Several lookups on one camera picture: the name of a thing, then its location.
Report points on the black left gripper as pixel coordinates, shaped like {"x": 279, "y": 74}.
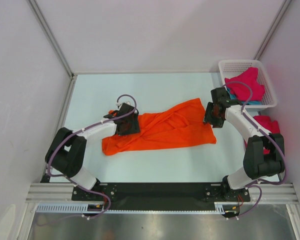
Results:
{"x": 135, "y": 127}

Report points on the orange t shirt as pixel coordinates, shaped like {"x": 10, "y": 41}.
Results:
{"x": 178, "y": 127}

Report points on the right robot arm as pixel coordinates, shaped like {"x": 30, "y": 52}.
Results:
{"x": 256, "y": 166}

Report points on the aluminium corner post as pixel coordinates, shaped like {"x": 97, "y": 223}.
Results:
{"x": 279, "y": 17}
{"x": 43, "y": 23}

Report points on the pink t shirt in basket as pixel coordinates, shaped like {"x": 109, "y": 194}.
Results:
{"x": 238, "y": 85}

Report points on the white slotted cable duct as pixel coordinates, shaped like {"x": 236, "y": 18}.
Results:
{"x": 96, "y": 208}

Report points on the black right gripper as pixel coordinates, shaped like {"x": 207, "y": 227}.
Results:
{"x": 216, "y": 123}

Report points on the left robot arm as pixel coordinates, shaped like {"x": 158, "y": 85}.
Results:
{"x": 67, "y": 150}

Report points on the left aluminium corner post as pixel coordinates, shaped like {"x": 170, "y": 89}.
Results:
{"x": 43, "y": 23}

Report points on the teal t shirt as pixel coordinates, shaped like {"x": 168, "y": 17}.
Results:
{"x": 251, "y": 103}

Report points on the white plastic basket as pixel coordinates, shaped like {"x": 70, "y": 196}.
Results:
{"x": 234, "y": 67}

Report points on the aluminium front rail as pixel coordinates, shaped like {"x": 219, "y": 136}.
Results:
{"x": 62, "y": 193}

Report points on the folded pink t shirt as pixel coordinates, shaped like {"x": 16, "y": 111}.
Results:
{"x": 267, "y": 125}

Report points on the right aluminium corner post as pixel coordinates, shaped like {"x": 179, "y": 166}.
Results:
{"x": 279, "y": 17}

